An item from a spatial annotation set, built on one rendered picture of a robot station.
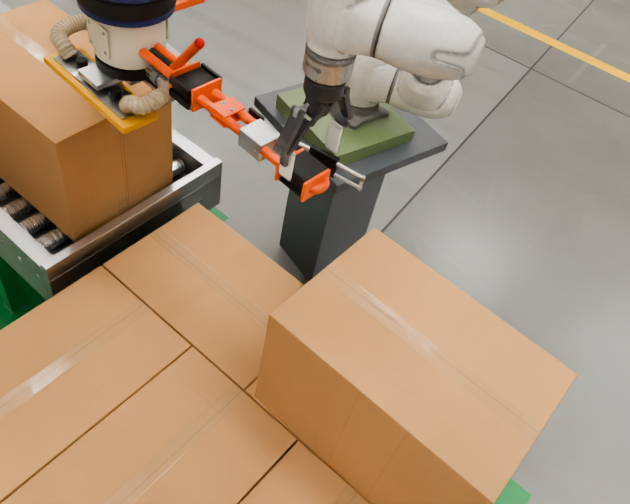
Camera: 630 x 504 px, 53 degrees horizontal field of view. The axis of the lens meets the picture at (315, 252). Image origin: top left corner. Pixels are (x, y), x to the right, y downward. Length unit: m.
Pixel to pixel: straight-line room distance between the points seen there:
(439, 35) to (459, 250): 2.06
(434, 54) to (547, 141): 2.89
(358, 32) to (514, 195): 2.46
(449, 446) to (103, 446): 0.85
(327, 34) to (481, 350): 0.80
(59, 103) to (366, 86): 0.93
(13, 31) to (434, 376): 1.60
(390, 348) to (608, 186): 2.55
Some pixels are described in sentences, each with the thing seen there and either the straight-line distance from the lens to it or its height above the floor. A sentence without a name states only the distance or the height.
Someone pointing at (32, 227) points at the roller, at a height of 0.54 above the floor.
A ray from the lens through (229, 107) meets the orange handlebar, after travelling 1.42.
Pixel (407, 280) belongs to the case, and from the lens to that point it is 1.55.
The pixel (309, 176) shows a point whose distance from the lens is 1.26.
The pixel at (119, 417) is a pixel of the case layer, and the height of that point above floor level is 0.54.
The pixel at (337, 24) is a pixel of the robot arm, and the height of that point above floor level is 1.60.
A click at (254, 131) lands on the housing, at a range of 1.36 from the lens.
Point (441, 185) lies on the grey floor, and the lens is 3.30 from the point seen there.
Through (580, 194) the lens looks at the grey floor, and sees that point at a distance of 3.65.
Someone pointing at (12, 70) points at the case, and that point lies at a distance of 2.06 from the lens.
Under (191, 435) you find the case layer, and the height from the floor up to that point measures 0.54.
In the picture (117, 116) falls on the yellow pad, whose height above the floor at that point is 1.13.
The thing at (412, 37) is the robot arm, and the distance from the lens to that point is 1.04.
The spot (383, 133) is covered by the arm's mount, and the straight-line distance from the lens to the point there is 2.18.
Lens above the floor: 2.11
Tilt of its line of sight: 49 degrees down
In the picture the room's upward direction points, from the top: 14 degrees clockwise
